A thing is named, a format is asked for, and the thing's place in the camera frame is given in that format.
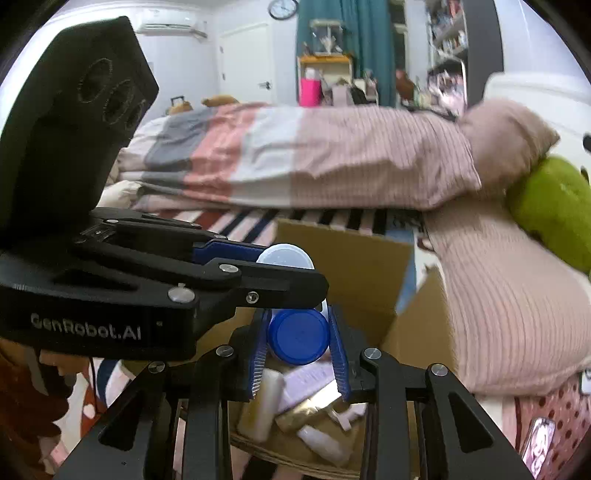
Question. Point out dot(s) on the tall bookshelf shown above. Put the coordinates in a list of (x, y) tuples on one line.
[(445, 32)]

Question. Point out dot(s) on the white air conditioner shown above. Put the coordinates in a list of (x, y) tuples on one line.
[(164, 21)]

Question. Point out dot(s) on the white bed headboard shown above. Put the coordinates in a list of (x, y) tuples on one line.
[(535, 90)]

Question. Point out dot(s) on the glass display case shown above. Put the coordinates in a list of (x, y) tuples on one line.
[(328, 37)]

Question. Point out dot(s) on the blue and white lens case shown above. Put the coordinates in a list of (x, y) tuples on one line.
[(298, 337)]

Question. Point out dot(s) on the striped pink grey duvet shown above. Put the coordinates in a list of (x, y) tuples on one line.
[(300, 152)]

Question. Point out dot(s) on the white door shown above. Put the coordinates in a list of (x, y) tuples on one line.
[(244, 60)]

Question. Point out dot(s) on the phone with printed case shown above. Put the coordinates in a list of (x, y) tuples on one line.
[(538, 445)]

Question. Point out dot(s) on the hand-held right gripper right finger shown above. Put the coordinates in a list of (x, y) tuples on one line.
[(339, 357)]

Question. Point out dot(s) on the white plastic tube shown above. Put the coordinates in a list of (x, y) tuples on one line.
[(265, 406)]

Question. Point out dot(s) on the brown teddy bear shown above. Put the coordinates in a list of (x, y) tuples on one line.
[(181, 107), (220, 100)]

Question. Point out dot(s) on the cardboard box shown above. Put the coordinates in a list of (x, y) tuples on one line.
[(355, 272)]

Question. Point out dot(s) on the white plastic clip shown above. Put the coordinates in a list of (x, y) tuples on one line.
[(347, 415)]

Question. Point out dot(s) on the purple carton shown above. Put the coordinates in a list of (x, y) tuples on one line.
[(307, 381)]

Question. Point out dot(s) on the cream fleece blanket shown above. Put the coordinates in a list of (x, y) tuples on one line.
[(117, 194)]

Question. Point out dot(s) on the pink striped pillow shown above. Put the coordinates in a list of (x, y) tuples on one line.
[(503, 138), (508, 300)]

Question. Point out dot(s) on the wall clock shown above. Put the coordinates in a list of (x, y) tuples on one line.
[(283, 8)]

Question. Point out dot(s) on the small white bottle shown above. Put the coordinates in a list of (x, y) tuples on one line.
[(323, 443)]

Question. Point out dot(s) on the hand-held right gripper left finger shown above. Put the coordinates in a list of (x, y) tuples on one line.
[(259, 357)]

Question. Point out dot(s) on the pink gift bag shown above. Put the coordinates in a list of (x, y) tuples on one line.
[(310, 92)]

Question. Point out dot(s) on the teal curtain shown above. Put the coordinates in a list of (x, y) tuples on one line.
[(369, 37)]

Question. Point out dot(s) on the yellow shelf unit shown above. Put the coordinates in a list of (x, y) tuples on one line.
[(332, 64)]

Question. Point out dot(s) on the gold lipstick tube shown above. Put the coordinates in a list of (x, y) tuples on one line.
[(302, 415)]

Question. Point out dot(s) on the green plush toy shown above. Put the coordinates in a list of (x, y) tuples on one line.
[(554, 207)]

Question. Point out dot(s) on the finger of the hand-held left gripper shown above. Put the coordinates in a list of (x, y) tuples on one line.
[(221, 251), (277, 288)]

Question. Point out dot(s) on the striped plush bed blanket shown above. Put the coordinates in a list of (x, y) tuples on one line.
[(240, 221)]

